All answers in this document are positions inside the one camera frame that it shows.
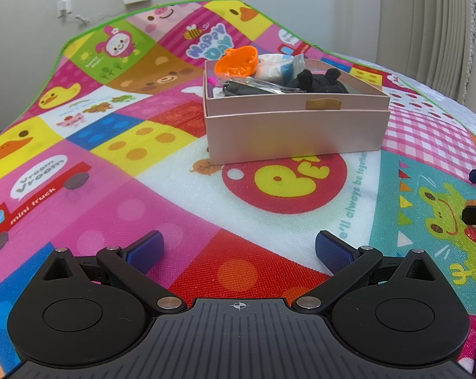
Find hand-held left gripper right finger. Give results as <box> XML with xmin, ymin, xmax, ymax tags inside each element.
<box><xmin>292</xmin><ymin>230</ymin><xmax>437</xmax><ymax>316</ymax></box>

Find colourful cartoon play mat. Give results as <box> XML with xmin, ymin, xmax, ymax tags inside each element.
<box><xmin>0</xmin><ymin>0</ymin><xmax>476</xmax><ymax>379</ymax></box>

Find dark plastic packet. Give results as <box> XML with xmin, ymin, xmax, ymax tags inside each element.
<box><xmin>212</xmin><ymin>79</ymin><xmax>314</xmax><ymax>99</ymax></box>

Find orange plastic toy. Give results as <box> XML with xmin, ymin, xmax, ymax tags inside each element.
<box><xmin>214</xmin><ymin>46</ymin><xmax>259</xmax><ymax>80</ymax></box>

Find beige curtain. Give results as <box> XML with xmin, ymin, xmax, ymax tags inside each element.
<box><xmin>378</xmin><ymin>0</ymin><xmax>476</xmax><ymax>101</ymax></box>

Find blue and white packet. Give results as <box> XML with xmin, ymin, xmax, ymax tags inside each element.
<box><xmin>255</xmin><ymin>52</ymin><xmax>306</xmax><ymax>85</ymax></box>

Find black plush toy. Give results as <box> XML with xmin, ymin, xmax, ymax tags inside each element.
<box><xmin>287</xmin><ymin>68</ymin><xmax>351</xmax><ymax>94</ymax></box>

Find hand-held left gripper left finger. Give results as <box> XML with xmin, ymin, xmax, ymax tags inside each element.
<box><xmin>40</xmin><ymin>230</ymin><xmax>187</xmax><ymax>313</ymax></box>

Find white wall cable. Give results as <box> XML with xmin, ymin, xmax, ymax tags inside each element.
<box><xmin>66</xmin><ymin>6</ymin><xmax>124</xmax><ymax>26</ymax></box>

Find pink cardboard box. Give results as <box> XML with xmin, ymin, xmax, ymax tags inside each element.
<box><xmin>202</xmin><ymin>57</ymin><xmax>392</xmax><ymax>165</ymax></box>

